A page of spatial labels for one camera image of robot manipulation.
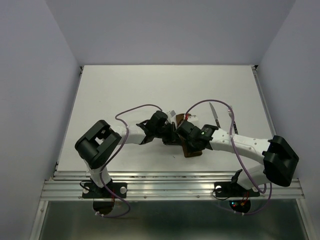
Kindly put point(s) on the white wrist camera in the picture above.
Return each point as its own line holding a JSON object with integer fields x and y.
{"x": 171, "y": 114}
{"x": 192, "y": 119}

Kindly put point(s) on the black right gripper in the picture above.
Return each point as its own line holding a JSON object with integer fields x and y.
{"x": 190, "y": 147}

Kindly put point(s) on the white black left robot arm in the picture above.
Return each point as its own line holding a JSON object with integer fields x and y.
{"x": 96, "y": 147}

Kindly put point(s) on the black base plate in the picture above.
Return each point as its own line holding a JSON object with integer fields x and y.
{"x": 226, "y": 189}
{"x": 91, "y": 191}

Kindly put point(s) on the silver fork dark handle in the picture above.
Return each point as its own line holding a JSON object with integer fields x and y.
{"x": 232, "y": 117}

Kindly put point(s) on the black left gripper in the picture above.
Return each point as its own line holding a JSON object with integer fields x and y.
{"x": 173, "y": 139}

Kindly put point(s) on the silver knife dark handle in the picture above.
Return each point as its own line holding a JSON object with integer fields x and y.
{"x": 215, "y": 115}

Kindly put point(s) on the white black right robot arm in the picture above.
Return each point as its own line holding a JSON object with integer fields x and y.
{"x": 262, "y": 161}

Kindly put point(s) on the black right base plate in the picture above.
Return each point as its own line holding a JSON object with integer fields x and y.
{"x": 226, "y": 189}

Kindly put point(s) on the aluminium rail frame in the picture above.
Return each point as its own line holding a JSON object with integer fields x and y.
{"x": 168, "y": 196}

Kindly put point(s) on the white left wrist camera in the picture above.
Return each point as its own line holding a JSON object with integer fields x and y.
{"x": 171, "y": 114}

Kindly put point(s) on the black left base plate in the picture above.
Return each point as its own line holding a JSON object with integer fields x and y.
{"x": 91, "y": 191}

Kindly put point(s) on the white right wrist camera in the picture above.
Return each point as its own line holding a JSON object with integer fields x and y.
{"x": 192, "y": 119}

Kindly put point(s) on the brown cloth napkin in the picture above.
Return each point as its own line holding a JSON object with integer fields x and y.
{"x": 187, "y": 151}

